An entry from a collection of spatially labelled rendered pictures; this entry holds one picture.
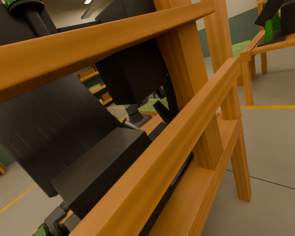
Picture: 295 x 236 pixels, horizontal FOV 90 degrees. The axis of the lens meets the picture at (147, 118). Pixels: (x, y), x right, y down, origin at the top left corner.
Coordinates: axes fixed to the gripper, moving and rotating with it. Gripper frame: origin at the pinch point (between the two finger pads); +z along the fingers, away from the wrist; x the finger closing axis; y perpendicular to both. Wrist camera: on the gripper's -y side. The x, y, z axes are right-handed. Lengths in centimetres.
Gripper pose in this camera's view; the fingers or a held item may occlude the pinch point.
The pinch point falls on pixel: (142, 102)
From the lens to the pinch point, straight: 83.9
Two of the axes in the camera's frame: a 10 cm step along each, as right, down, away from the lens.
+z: -4.5, 7.7, -4.5
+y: -8.8, -4.6, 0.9
